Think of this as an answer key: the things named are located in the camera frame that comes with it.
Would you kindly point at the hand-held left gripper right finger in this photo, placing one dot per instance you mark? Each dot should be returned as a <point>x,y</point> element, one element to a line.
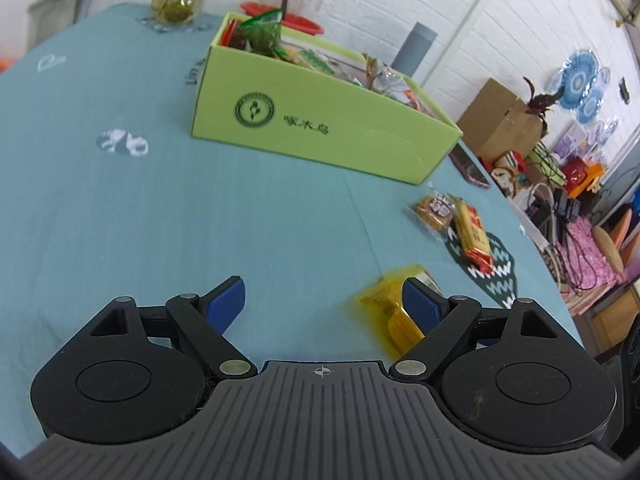
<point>422,305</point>

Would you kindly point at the clear biscuit packet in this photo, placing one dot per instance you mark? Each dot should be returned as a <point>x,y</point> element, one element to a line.
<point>435,212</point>

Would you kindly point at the small blue paper fan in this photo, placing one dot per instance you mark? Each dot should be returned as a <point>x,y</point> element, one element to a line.
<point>592,105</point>

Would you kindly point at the brown cardboard box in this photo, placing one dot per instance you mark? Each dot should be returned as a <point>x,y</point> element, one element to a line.
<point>500,120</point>

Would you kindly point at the yellow cake packet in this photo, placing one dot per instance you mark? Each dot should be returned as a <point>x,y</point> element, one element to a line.
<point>385,305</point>

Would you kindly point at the dark smartphone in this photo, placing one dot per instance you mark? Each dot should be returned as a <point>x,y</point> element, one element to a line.
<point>470,167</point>

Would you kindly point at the orange cushion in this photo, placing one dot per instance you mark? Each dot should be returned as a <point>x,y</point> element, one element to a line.
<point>622,225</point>

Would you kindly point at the red snack packet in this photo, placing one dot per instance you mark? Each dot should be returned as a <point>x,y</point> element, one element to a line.
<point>232,35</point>

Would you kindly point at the orange box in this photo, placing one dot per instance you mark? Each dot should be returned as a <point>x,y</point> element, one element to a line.
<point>596,177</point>

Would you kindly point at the toy doll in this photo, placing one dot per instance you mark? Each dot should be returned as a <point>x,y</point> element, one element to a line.
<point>505,175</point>

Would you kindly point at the tan cushion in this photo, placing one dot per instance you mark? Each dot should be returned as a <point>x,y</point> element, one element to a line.
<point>610,250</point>

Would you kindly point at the red tray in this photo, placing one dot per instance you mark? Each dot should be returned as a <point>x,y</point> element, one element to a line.
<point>300,24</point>

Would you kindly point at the green cardboard box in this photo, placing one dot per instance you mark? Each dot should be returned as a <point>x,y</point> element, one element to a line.
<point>325,125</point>

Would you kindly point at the silver foil snack packet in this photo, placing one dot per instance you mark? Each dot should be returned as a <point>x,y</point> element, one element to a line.
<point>387,80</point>

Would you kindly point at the wooden cabinet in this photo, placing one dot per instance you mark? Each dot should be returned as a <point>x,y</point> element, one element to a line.
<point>610,315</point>

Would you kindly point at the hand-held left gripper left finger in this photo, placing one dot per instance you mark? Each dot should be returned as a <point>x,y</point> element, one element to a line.
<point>227,300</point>

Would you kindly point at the red box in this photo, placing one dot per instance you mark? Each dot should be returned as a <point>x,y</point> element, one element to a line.
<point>575,172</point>

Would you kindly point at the black wall switch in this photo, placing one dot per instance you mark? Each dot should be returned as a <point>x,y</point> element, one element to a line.
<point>624,90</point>

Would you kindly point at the green-edged biscuit packet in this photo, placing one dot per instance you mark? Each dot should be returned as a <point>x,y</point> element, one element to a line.
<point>310,60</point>

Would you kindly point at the orange snack packet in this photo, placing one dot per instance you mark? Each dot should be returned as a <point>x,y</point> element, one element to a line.
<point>412,100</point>

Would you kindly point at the teal tablecloth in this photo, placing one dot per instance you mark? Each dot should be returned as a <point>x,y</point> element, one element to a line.
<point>150,210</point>

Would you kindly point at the grey bottle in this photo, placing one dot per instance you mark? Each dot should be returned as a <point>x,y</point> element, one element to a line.
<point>415,50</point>

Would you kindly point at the orange biscuit packet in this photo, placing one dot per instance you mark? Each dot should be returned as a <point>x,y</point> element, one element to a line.
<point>472,232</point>

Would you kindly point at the pink patterned cloth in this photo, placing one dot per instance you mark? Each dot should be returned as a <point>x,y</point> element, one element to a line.
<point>590,260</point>

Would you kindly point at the green snack packet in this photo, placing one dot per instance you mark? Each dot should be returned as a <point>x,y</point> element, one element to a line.
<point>262,32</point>

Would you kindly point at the large blue paper fan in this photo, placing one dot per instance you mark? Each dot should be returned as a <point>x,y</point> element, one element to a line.
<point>577,80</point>

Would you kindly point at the dark dried plant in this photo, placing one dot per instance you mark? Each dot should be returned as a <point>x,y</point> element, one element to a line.
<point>540,102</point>

